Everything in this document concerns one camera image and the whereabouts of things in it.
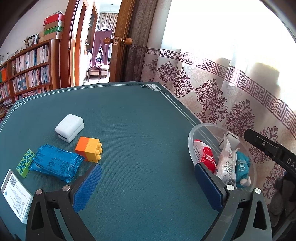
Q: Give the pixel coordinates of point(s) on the small white eraser case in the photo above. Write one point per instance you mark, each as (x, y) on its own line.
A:
(69, 127)

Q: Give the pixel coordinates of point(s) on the teal knitted cloth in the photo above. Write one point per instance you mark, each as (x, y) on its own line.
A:
(242, 170)

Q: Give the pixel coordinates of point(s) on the wooden bookshelf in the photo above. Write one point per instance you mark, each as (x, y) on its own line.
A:
(34, 70)

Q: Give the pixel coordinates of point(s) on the purple hanging trousers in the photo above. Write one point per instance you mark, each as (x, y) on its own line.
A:
(98, 43)

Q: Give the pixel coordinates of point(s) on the orange yellow toy brick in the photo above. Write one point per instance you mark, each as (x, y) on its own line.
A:
(89, 148)

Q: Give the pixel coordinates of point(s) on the wooden door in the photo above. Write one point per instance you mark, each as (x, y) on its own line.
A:
(120, 40)

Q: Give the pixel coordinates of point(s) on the red snack packet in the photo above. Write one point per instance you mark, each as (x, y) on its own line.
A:
(204, 155)

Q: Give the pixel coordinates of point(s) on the stacked boxes on shelf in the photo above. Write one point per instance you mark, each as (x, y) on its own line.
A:
(53, 27)

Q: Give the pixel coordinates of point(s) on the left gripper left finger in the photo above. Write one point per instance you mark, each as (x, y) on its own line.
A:
(42, 222)

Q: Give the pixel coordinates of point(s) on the green dotted block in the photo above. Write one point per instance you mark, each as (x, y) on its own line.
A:
(23, 166)

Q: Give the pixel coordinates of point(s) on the blue cracker packet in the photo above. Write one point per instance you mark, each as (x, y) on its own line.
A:
(56, 162)

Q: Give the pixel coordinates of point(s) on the white medicine box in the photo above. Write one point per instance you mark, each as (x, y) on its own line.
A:
(17, 196)

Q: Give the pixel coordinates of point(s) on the white blue plastic packet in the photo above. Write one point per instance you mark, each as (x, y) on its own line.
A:
(225, 168)

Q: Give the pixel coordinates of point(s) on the patterned curtain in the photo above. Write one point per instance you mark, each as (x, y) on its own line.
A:
(231, 63)

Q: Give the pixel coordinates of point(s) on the large white eraser case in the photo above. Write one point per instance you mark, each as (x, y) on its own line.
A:
(233, 140)

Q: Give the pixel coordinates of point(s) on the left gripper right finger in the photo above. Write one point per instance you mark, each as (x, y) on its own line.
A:
(242, 215)

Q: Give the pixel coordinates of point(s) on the clear plastic bowl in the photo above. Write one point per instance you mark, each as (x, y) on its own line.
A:
(211, 135)

